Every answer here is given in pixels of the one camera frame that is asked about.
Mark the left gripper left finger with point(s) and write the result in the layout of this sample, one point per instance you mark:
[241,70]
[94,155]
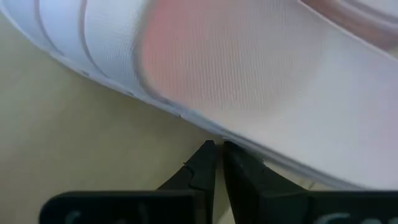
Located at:
[186,205]

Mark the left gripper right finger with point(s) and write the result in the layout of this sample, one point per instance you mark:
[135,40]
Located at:
[264,202]

